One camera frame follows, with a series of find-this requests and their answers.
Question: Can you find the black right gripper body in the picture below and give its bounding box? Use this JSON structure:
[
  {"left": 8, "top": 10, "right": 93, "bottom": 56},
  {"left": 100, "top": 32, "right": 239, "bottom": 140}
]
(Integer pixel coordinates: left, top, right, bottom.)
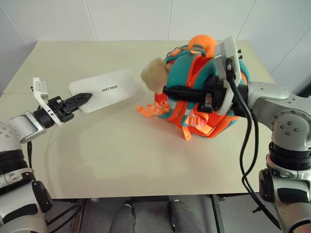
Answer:
[{"left": 196, "top": 75, "right": 230, "bottom": 114}]

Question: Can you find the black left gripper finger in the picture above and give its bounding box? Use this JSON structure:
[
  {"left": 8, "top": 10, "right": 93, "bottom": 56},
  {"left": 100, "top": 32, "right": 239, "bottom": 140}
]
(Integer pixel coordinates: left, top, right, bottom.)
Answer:
[
  {"left": 66, "top": 102, "right": 84, "bottom": 114},
  {"left": 63, "top": 92, "right": 93, "bottom": 106}
]

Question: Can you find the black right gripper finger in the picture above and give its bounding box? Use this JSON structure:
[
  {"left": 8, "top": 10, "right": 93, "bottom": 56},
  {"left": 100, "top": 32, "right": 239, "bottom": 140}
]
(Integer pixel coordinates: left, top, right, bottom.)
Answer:
[
  {"left": 162, "top": 86, "right": 207, "bottom": 96},
  {"left": 167, "top": 94, "right": 207, "bottom": 104}
]

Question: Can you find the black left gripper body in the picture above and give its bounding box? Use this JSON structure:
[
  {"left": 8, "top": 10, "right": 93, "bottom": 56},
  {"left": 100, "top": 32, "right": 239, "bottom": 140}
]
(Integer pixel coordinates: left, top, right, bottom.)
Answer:
[{"left": 47, "top": 96, "right": 75, "bottom": 123}]

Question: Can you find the orange and teal plush backpack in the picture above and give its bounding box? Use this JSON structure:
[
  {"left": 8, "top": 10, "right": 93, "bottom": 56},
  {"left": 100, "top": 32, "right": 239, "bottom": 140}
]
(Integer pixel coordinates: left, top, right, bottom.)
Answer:
[{"left": 136, "top": 35, "right": 249, "bottom": 142}]

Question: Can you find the white box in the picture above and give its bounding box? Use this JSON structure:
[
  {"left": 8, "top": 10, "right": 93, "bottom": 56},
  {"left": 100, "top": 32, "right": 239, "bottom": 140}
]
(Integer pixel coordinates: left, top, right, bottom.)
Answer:
[{"left": 68, "top": 68, "right": 139, "bottom": 114}]

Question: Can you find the dark rounded shape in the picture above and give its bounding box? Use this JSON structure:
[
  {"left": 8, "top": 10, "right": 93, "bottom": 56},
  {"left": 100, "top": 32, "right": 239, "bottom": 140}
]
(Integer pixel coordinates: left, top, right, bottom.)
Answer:
[
  {"left": 167, "top": 200, "right": 195, "bottom": 233},
  {"left": 114, "top": 203, "right": 136, "bottom": 233}
]

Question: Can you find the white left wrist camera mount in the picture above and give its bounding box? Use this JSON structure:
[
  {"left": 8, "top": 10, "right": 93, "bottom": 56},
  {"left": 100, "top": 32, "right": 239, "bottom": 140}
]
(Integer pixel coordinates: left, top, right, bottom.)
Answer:
[{"left": 30, "top": 77, "right": 62, "bottom": 127}]

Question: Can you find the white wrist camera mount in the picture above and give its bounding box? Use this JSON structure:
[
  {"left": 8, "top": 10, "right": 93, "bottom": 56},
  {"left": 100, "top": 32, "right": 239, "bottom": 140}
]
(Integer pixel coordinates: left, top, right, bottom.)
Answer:
[
  {"left": 30, "top": 77, "right": 62, "bottom": 127},
  {"left": 213, "top": 35, "right": 243, "bottom": 115}
]

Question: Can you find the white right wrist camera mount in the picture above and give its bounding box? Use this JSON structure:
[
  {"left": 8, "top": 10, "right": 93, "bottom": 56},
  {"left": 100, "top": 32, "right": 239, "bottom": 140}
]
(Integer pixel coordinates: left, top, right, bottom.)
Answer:
[{"left": 213, "top": 35, "right": 243, "bottom": 115}]

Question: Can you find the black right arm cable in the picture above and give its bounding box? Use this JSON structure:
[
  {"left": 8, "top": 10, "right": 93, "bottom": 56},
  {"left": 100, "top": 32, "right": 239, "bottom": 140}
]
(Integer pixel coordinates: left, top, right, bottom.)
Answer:
[{"left": 225, "top": 58, "right": 282, "bottom": 230}]

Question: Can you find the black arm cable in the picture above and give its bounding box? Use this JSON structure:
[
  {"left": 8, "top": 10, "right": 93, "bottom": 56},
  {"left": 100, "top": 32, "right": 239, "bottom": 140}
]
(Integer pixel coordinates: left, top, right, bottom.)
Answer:
[
  {"left": 225, "top": 58, "right": 282, "bottom": 230},
  {"left": 26, "top": 139, "right": 84, "bottom": 226}
]

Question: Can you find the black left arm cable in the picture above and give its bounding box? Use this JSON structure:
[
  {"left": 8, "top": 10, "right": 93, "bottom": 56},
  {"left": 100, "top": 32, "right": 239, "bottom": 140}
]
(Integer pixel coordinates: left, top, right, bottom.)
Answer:
[{"left": 26, "top": 139, "right": 84, "bottom": 226}]

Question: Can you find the black table frame leg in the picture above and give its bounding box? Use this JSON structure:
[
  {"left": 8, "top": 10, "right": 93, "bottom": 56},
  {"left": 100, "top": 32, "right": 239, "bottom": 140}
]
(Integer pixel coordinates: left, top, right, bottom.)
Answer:
[
  {"left": 79, "top": 198, "right": 87, "bottom": 233},
  {"left": 206, "top": 194, "right": 225, "bottom": 233}
]

